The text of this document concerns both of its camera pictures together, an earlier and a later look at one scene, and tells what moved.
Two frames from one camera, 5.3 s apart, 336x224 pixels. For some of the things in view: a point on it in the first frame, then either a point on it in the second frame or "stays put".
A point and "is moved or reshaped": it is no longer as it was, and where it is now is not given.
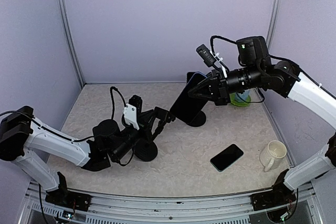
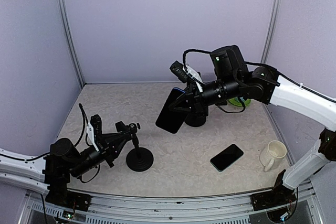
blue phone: x=186 y=107 is moved or reshaped
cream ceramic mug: x=270 y=157 stays put
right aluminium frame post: x=276 y=10 stays put
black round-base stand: x=146 y=150 → x=139 y=159
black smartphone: x=227 y=157 stays put
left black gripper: x=143 y=119 → x=108 y=149
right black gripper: x=213 y=94 → x=196 y=104
